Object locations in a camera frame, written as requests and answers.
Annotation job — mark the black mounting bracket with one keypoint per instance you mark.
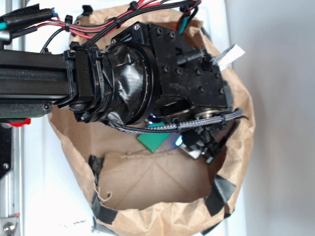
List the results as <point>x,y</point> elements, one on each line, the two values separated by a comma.
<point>5,150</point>

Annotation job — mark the white paper tag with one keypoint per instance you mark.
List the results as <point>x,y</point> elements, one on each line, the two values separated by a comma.
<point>227,57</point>

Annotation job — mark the green rectangular block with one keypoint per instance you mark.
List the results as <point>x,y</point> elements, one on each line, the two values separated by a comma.
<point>152,141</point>

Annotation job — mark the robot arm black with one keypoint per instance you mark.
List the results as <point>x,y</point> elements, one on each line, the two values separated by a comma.
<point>85,80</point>

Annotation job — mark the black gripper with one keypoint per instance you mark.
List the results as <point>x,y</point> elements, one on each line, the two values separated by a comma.
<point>162,75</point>

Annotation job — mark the aluminium frame rail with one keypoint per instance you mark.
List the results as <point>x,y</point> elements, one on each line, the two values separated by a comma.
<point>11,223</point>

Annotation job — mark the brown paper bag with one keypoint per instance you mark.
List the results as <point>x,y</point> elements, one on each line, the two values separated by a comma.
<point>135,192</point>

